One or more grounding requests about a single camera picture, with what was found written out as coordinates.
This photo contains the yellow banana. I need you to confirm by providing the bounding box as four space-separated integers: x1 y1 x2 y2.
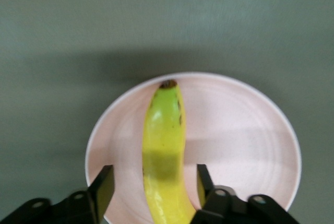
141 79 197 224

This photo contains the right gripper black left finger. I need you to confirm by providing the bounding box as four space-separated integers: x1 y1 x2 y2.
52 165 116 224

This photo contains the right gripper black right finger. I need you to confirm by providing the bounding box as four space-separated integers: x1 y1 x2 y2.
192 164 238 224

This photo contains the pink round plate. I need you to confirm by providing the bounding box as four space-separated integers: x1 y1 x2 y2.
85 72 303 224

